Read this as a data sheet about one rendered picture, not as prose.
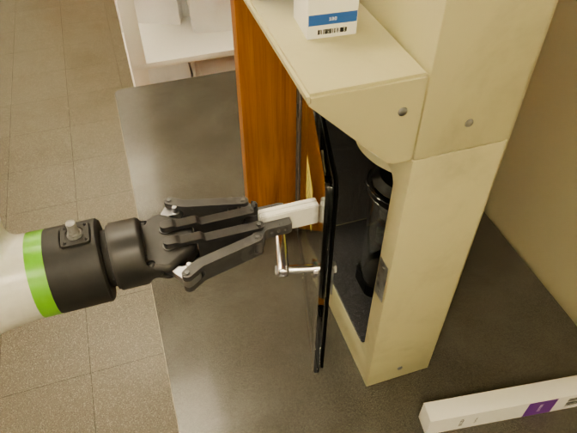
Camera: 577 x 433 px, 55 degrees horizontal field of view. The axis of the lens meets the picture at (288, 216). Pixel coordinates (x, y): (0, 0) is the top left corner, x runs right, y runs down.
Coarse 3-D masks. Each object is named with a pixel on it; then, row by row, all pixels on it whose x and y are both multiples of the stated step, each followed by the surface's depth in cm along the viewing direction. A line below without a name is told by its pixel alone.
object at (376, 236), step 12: (372, 168) 81; (372, 180) 79; (372, 192) 77; (372, 204) 81; (372, 216) 82; (384, 216) 79; (372, 228) 83; (384, 228) 80; (372, 240) 84; (372, 252) 86; (372, 264) 87; (372, 276) 89
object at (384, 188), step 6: (378, 168) 79; (378, 174) 78; (384, 174) 78; (390, 174) 78; (378, 180) 78; (384, 180) 77; (390, 180) 77; (378, 186) 77; (384, 186) 77; (390, 186) 76; (384, 192) 77; (390, 192) 76; (390, 198) 76
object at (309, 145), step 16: (304, 112) 77; (304, 128) 79; (320, 128) 63; (304, 144) 80; (320, 144) 61; (304, 160) 81; (320, 160) 60; (304, 176) 83; (320, 176) 61; (304, 192) 84; (320, 192) 62; (320, 208) 62; (320, 224) 63; (304, 240) 89; (320, 240) 64; (304, 256) 91; (320, 256) 65; (320, 272) 67; (304, 288) 94; (320, 288) 69; (320, 304) 71; (320, 320) 74; (320, 336) 77
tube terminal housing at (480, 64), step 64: (384, 0) 54; (448, 0) 44; (512, 0) 46; (448, 64) 49; (512, 64) 51; (448, 128) 54; (512, 128) 63; (448, 192) 61; (384, 256) 69; (448, 256) 70; (384, 320) 76
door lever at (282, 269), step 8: (280, 240) 76; (280, 248) 74; (280, 256) 73; (280, 264) 72; (288, 264) 73; (312, 264) 73; (280, 272) 72; (288, 272) 72; (296, 272) 72; (304, 272) 73; (312, 272) 73
